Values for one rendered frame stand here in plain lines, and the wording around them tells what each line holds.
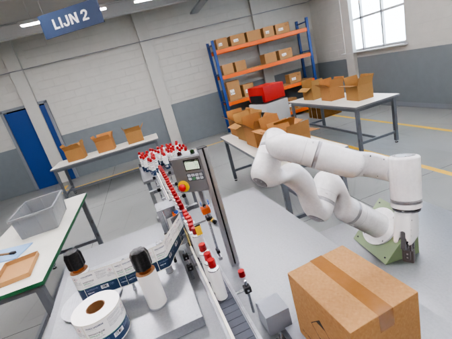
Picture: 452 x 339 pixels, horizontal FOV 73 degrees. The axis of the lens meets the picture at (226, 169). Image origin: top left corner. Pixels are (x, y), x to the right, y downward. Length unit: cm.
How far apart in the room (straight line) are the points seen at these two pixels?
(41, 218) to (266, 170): 260
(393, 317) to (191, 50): 862
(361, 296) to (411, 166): 40
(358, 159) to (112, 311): 110
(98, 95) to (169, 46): 232
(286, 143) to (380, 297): 51
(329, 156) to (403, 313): 48
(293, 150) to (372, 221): 71
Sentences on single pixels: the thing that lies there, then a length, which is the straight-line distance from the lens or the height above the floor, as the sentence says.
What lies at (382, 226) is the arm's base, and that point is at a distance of 162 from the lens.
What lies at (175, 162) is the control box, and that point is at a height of 145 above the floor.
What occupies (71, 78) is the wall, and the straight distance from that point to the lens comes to 912.
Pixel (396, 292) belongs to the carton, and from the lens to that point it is 105.
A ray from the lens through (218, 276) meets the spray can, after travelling 139.
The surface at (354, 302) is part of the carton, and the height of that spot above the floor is 112.
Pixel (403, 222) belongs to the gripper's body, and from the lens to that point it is 105.
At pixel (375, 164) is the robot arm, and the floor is 141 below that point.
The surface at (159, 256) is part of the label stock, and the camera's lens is 169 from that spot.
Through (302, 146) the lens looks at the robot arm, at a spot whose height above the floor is 154.
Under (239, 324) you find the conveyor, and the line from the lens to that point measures 135.
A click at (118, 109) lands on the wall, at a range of 901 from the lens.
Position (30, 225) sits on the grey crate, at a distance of 341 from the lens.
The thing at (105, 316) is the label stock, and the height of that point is 102.
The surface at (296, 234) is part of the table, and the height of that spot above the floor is 83.
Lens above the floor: 182
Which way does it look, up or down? 18 degrees down
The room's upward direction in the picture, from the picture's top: 15 degrees counter-clockwise
